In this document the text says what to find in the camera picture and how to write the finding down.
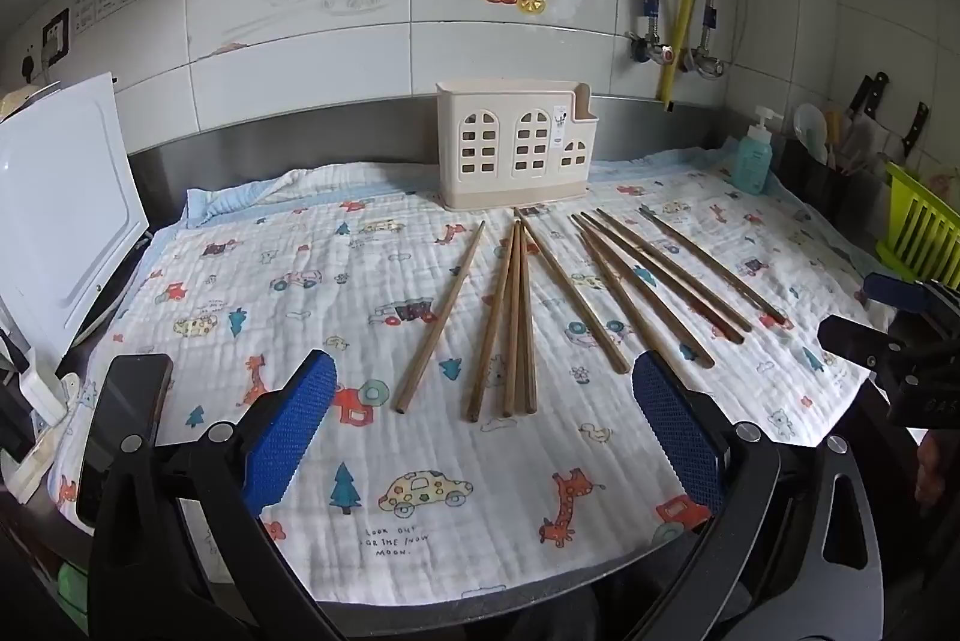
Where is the beige house-shaped chopstick holder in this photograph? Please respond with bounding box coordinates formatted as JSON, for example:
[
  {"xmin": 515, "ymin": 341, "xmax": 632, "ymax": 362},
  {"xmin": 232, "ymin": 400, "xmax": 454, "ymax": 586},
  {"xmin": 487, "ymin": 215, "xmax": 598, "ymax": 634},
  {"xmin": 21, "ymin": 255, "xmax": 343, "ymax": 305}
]
[{"xmin": 436, "ymin": 80, "xmax": 593, "ymax": 212}]

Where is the black smartphone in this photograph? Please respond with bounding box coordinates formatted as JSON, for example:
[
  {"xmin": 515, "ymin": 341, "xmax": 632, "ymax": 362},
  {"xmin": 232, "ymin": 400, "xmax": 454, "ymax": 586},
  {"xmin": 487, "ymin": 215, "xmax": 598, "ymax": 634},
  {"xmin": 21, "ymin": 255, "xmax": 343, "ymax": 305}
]
[{"xmin": 75, "ymin": 352, "xmax": 175, "ymax": 529}]

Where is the person's right hand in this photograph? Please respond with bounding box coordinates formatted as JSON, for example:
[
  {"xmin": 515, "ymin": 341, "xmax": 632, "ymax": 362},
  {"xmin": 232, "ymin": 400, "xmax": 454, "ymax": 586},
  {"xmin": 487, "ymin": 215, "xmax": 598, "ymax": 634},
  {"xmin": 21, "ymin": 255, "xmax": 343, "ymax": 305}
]
[{"xmin": 913, "ymin": 427, "xmax": 960, "ymax": 511}]

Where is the green plastic dish rack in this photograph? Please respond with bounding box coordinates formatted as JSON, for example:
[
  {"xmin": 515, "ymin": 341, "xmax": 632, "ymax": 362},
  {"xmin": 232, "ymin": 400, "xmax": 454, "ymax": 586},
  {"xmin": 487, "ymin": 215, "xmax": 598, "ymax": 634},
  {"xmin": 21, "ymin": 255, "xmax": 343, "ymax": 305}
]
[{"xmin": 876, "ymin": 161, "xmax": 960, "ymax": 290}]

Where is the teal soap pump bottle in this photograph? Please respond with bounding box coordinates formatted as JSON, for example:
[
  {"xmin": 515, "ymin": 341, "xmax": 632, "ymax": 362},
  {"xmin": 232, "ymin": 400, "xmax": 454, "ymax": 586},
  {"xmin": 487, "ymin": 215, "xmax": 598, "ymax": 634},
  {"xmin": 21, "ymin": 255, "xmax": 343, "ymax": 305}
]
[{"xmin": 731, "ymin": 105, "xmax": 785, "ymax": 197}]

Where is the green object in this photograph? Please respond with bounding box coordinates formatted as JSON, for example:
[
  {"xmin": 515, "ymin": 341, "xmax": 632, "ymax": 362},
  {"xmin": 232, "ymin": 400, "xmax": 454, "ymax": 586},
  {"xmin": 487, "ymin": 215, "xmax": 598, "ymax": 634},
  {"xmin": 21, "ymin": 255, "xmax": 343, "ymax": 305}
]
[{"xmin": 56, "ymin": 562, "xmax": 95, "ymax": 627}]

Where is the dark utensil holder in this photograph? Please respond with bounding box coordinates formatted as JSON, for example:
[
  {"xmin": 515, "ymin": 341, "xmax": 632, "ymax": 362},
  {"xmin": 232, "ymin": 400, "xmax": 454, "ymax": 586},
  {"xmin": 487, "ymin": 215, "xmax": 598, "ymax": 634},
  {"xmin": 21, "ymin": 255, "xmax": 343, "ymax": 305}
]
[{"xmin": 780, "ymin": 135, "xmax": 887, "ymax": 237}]

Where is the white plastic spoon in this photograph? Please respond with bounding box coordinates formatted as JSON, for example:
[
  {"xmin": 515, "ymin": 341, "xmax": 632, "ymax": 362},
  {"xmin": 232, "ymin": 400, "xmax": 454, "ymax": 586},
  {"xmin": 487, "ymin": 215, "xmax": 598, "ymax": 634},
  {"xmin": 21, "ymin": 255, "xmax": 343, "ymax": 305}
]
[{"xmin": 793, "ymin": 103, "xmax": 830, "ymax": 166}]

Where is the black wall outlet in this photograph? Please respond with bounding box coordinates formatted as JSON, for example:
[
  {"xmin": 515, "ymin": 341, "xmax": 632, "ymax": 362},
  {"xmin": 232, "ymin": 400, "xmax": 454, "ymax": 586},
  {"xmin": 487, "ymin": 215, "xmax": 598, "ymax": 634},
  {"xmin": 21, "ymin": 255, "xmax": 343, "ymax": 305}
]
[{"xmin": 39, "ymin": 9, "xmax": 72, "ymax": 65}]

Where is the white plastic object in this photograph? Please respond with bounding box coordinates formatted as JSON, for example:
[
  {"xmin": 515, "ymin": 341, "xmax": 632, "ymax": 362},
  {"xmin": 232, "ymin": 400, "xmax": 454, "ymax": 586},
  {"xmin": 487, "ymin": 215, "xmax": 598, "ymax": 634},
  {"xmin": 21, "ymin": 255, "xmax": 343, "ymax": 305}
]
[{"xmin": 0, "ymin": 326, "xmax": 83, "ymax": 507}]

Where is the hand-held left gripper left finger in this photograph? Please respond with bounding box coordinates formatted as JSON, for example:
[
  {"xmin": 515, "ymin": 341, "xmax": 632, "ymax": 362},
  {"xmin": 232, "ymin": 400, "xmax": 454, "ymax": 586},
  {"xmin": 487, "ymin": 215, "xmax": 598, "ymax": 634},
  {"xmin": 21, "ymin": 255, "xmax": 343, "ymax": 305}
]
[{"xmin": 88, "ymin": 350, "xmax": 338, "ymax": 641}]

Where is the pale yellow spatula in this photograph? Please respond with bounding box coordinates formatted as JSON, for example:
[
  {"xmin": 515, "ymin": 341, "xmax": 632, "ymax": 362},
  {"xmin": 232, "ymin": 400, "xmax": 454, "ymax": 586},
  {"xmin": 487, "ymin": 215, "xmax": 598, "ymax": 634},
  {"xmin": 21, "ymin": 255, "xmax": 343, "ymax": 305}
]
[{"xmin": 823, "ymin": 105, "xmax": 845, "ymax": 162}]

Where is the white plastic board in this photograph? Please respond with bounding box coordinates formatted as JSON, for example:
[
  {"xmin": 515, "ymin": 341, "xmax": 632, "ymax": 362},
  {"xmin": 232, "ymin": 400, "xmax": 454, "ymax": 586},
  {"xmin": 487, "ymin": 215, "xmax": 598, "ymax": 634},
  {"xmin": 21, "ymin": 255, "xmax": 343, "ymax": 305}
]
[{"xmin": 0, "ymin": 73, "xmax": 151, "ymax": 357}]

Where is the brown wooden chopstick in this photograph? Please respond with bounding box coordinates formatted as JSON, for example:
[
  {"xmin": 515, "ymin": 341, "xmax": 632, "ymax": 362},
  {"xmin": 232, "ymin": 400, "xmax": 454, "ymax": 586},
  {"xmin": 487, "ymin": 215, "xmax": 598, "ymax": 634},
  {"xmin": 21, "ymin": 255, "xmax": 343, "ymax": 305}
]
[
  {"xmin": 519, "ymin": 225, "xmax": 539, "ymax": 416},
  {"xmin": 570, "ymin": 215, "xmax": 717, "ymax": 370},
  {"xmin": 574, "ymin": 228, "xmax": 632, "ymax": 375},
  {"xmin": 598, "ymin": 208, "xmax": 753, "ymax": 335},
  {"xmin": 504, "ymin": 225, "xmax": 524, "ymax": 419},
  {"xmin": 514, "ymin": 207, "xmax": 629, "ymax": 375},
  {"xmin": 579, "ymin": 212, "xmax": 747, "ymax": 344},
  {"xmin": 395, "ymin": 219, "xmax": 487, "ymax": 416},
  {"xmin": 639, "ymin": 206, "xmax": 787, "ymax": 325},
  {"xmin": 466, "ymin": 219, "xmax": 522, "ymax": 422}
]

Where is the white cartoon printed blanket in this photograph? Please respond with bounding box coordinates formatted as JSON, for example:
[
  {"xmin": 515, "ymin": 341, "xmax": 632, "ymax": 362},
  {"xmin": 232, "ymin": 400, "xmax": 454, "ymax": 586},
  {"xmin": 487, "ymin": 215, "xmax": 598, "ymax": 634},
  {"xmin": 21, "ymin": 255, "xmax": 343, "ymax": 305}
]
[{"xmin": 45, "ymin": 146, "xmax": 893, "ymax": 612}]

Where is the metal angle valve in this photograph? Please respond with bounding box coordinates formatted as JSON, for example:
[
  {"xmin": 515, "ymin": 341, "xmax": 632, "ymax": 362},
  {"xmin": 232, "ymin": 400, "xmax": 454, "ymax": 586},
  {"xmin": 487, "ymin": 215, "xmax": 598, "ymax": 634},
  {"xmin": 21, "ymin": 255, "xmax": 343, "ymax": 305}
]
[
  {"xmin": 626, "ymin": 0, "xmax": 676, "ymax": 67},
  {"xmin": 679, "ymin": 7, "xmax": 725, "ymax": 80}
]

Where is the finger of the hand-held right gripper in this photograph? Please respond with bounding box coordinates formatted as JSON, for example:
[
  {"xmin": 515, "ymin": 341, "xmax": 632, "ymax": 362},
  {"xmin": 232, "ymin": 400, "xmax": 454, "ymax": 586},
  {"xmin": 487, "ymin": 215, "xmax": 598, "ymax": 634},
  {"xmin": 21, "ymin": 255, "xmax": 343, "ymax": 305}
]
[
  {"xmin": 861, "ymin": 272, "xmax": 960, "ymax": 315},
  {"xmin": 817, "ymin": 314, "xmax": 913, "ymax": 381}
]

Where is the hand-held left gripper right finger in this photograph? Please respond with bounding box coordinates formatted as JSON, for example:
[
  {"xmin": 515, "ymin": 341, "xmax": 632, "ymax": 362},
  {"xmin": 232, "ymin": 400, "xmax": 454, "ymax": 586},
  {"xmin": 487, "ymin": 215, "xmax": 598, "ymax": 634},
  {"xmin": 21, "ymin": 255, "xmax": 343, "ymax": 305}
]
[{"xmin": 631, "ymin": 350, "xmax": 886, "ymax": 641}]

